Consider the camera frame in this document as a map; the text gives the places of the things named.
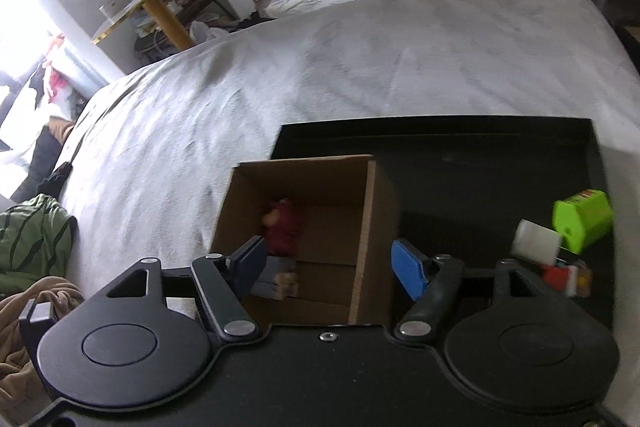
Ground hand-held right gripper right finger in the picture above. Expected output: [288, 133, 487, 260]
[391, 238, 566, 344]

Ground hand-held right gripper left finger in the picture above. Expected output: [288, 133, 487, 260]
[94, 234, 271, 344]

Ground cardboard box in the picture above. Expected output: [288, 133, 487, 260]
[210, 154, 401, 328]

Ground black tray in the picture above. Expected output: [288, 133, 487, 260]
[270, 117, 620, 333]

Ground white charger plug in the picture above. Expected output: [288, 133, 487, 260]
[510, 219, 562, 266]

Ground small red toy figure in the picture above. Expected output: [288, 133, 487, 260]
[542, 259, 594, 299]

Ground green hexagonal box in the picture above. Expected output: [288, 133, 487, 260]
[552, 189, 615, 255]

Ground grey blocky toy figure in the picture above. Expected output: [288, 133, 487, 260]
[249, 254, 302, 301]

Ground red plush toy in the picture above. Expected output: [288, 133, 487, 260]
[262, 198, 306, 258]

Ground green striped cloth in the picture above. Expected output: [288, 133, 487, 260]
[0, 194, 79, 279]

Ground beige cloth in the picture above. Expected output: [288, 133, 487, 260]
[0, 276, 86, 409]

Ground black clothing pile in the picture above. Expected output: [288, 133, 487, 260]
[10, 123, 77, 204]

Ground white plastic bag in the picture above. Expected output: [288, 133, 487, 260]
[190, 20, 231, 44]

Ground dark shelf under table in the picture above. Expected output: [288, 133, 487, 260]
[132, 0, 237, 58]

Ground hanging red and black clothes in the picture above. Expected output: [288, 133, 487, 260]
[27, 33, 72, 108]

